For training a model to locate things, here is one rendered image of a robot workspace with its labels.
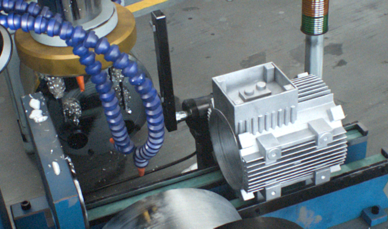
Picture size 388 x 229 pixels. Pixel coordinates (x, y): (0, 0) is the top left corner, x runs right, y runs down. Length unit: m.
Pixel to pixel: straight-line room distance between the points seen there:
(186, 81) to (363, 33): 0.55
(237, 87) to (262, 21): 0.89
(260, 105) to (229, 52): 0.81
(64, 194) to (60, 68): 0.19
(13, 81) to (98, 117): 0.26
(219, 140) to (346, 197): 0.27
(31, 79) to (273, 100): 0.49
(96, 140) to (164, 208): 0.50
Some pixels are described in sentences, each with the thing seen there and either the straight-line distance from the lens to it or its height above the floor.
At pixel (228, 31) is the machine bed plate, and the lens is 2.05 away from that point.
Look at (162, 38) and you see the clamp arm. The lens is 1.21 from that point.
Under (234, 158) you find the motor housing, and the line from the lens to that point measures 1.32.
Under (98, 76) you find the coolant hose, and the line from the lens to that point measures 0.85.
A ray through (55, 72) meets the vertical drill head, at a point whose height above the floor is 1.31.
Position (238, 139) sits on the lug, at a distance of 1.15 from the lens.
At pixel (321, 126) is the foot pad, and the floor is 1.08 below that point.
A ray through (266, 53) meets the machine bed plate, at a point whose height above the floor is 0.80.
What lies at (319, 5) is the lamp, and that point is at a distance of 1.52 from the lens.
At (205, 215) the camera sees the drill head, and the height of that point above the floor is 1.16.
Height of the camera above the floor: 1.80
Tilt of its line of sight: 36 degrees down
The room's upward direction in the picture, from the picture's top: 5 degrees counter-clockwise
